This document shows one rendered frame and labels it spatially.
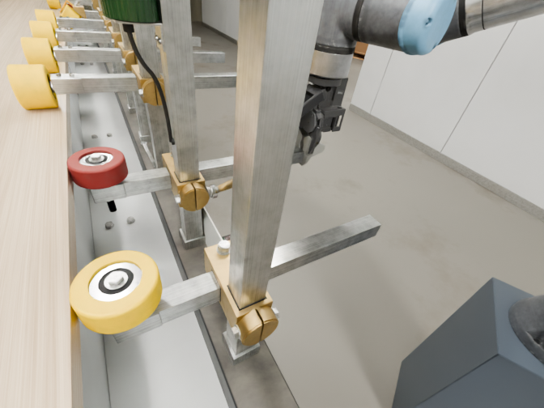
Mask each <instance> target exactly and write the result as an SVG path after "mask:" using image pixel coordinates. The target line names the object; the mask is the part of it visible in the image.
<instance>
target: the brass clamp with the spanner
mask: <svg viewBox="0 0 544 408"><path fill-rule="evenodd" d="M162 160H163V165H164V168H167V170H168V172H169V174H170V178H171V184H172V188H171V189H172V192H173V194H174V196H175V201H176V204H177V203H178V205H179V207H183V208H184V209H185V210H188V211H196V210H201V209H202V208H203V207H204V206H205V205H206V204H207V203H208V201H209V194H208V193H207V191H206V182H205V180H204V178H203V176H202V174H201V173H200V172H199V174H200V179H196V180H191V181H184V182H180V181H179V179H178V177H177V175H176V173H175V168H174V162H173V158H172V157H171V153H166V154H162Z"/></svg>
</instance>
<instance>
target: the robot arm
mask: <svg viewBox="0 0 544 408"><path fill-rule="evenodd" d="M543 14H544V0H324V3H323V7H322V12H321V19H320V23H319V28H318V33H317V40H316V44H315V49H314V53H313V57H312V65H311V69H310V73H309V77H308V81H309V82H310V83H314V85H312V84H310V83H309V84H308V85H307V89H306V93H305V97H304V106H303V110H302V114H301V118H300V126H299V130H298V134H297V139H296V143H295V146H298V147H299V148H300V149H301V150H303V151H304V156H303V159H302V163H300V165H301V166H303V165H305V164H306V163H307V162H308V161H309V160H310V159H311V157H313V156H315V155H318V154H320V153H321V152H323V151H324V149H325V145H324V144H322V143H320V140H321V132H330V131H331V130H332V132H336V131H340V129H341V126H342V121H343V118H344V115H345V111H346V109H345V108H343V107H342V100H343V96H344V93H345V90H346V85H347V82H348V79H349V78H347V76H348V73H349V69H350V67H351V61H352V58H353V55H354V51H355V46H356V43H357V41H358V42H362V43H365V44H369V45H375V46H379V47H383V48H387V49H393V50H397V51H400V52H403V53H405V54H408V55H419V56H423V55H426V54H428V53H430V52H431V51H432V50H433V49H434V48H435V47H436V46H437V45H441V44H443V43H444V42H446V41H450V40H455V39H458V38H462V37H465V36H470V35H472V34H474V33H475V32H480V31H483V30H487V29H489V28H495V27H498V26H501V25H505V24H508V23H513V22H516V21H519V20H523V19H528V18H531V17H534V16H537V15H543ZM339 116H342V118H341V121H340V124H339V126H337V124H338V119H339ZM508 316H509V320H510V323H511V326H512V328H513V330H514V332H515V334H516V335H517V337H518V338H519V339H520V340H521V342H522V343H523V344H524V346H525V347H526V348H527V349H528V350H529V351H530V352H531V353H532V354H533V355H534V356H535V357H536V358H537V359H539V360H540V361H541V362H542V363H544V295H537V296H534V297H530V298H524V299H522V300H519V301H517V302H516V303H515V304H514V305H513V306H512V307H511V308H510V309H509V313H508Z"/></svg>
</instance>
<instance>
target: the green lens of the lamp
mask: <svg viewBox="0 0 544 408"><path fill-rule="evenodd" d="M100 5H101V9H102V12H103V16H105V17H108V18H110V19H119V20H125V21H132V22H145V23H151V22H158V21H159V10H158V2H157V0H100Z"/></svg>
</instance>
